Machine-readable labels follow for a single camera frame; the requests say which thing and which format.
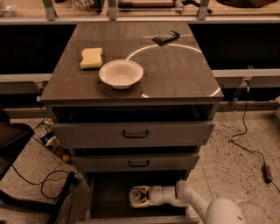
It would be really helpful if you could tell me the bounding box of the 7up soda can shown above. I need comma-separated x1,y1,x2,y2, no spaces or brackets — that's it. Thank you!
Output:
129,188,146,202

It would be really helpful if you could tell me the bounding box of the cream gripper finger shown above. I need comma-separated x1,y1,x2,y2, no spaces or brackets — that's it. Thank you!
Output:
130,199,151,208
133,185,150,193

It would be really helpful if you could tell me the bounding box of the yellow sponge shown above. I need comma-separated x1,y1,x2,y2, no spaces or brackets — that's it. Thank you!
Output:
80,48,103,69

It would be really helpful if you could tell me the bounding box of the black chair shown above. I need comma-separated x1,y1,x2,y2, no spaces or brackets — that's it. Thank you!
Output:
0,110,77,224

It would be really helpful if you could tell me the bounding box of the open bottom drawer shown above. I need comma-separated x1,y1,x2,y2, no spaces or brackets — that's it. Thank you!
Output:
76,171,200,224

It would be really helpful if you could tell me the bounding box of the black floor cable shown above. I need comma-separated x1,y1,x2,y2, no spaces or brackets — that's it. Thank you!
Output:
10,163,74,200

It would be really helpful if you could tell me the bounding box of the middle grey drawer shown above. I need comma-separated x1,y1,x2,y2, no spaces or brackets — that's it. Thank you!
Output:
72,153,200,172

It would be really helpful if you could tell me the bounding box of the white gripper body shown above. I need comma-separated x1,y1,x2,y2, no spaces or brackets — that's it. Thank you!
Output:
149,185,164,206

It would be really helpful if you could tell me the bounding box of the top grey drawer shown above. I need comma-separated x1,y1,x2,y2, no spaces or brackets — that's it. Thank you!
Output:
52,121,214,149

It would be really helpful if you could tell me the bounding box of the grey drawer cabinet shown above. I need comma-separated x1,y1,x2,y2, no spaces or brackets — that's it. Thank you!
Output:
42,22,223,224

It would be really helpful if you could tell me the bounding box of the wire basket with items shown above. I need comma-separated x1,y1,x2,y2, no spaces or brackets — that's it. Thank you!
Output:
32,118,72,164

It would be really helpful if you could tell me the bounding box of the black power adapter cable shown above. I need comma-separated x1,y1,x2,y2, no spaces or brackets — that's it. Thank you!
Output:
230,84,280,193

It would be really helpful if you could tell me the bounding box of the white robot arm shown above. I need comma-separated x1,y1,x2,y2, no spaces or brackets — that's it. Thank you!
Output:
129,180,246,224

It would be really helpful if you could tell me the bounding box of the black remote control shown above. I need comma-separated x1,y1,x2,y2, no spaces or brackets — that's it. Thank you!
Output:
152,31,180,46

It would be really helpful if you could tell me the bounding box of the grey drawer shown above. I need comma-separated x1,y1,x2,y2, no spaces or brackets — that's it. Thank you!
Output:
52,121,214,149
72,153,200,172

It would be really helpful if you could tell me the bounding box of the white bowl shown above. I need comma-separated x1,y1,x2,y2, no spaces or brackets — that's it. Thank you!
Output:
99,59,144,89

